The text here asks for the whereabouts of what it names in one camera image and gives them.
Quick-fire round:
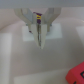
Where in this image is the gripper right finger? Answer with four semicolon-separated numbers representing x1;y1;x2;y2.
39;7;61;50

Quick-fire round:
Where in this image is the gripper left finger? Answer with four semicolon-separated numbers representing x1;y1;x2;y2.
14;7;42;50

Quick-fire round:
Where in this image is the pink block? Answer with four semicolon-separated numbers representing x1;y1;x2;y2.
62;61;84;84

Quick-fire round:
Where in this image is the purple block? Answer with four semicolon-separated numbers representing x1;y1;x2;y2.
35;11;44;25

